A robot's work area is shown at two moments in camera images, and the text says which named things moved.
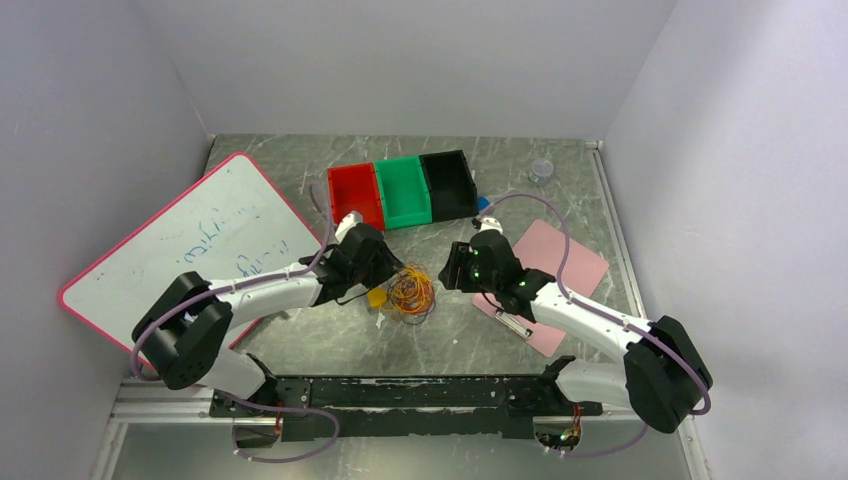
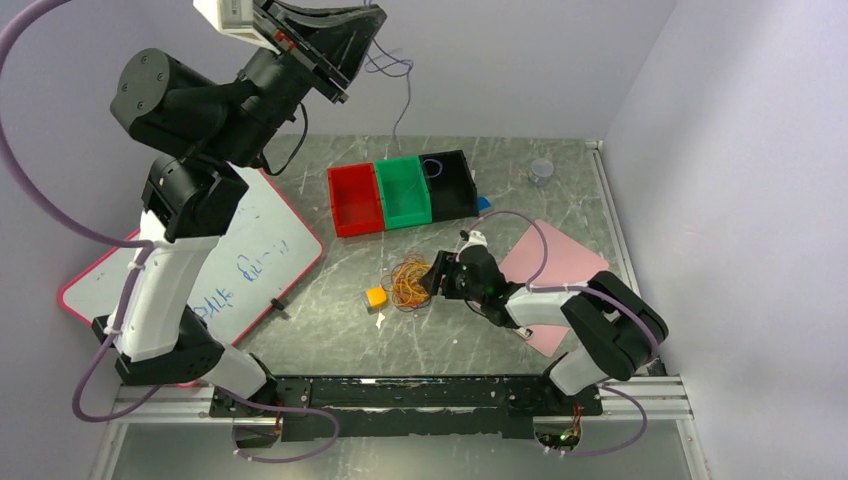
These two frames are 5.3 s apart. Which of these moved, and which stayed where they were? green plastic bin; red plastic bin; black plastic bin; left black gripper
Moved: left black gripper
Stayed: green plastic bin; black plastic bin; red plastic bin
